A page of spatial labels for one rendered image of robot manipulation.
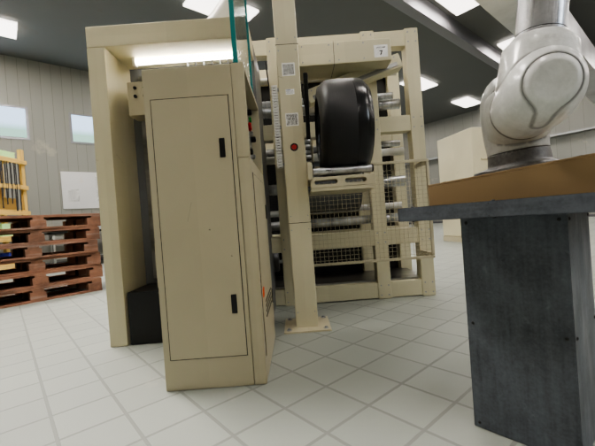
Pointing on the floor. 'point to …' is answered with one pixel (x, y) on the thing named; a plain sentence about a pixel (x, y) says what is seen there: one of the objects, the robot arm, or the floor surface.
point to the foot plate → (306, 327)
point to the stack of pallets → (27, 285)
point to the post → (295, 166)
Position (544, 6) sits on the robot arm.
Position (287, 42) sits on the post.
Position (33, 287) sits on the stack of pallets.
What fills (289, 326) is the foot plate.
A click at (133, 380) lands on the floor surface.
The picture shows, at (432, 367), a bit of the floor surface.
